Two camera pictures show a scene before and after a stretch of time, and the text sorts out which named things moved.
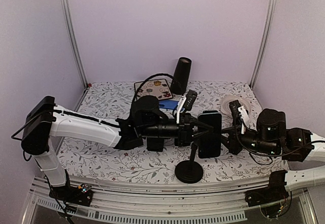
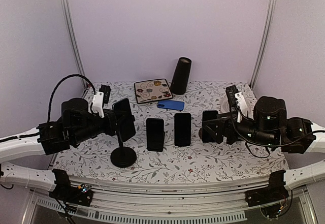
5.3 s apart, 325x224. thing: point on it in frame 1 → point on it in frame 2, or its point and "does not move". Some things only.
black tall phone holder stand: x=190 y=171 → x=123 y=157
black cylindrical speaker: x=179 y=85 does not move
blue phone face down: x=168 y=104 does not move
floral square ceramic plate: x=159 y=88 does not move
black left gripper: x=186 y=129 → x=111 y=120
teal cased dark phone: x=209 y=143 → x=125 y=121
